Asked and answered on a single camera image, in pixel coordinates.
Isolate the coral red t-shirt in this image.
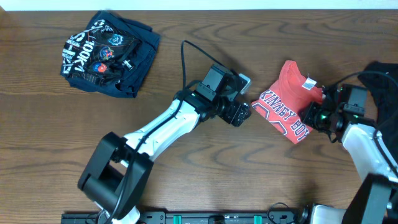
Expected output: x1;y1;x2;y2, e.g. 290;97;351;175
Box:
251;60;323;144

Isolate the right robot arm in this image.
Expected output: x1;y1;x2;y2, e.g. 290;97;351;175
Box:
298;84;397;224

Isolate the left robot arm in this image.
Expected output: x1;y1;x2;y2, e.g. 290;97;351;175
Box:
78;65;251;223

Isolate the black garment at right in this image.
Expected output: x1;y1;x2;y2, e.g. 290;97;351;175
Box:
358;74;397;160

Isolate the folded black printed t-shirt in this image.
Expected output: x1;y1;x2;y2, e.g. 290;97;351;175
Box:
60;11;160;98

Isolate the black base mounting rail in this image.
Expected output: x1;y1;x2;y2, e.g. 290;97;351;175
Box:
60;210;312;224

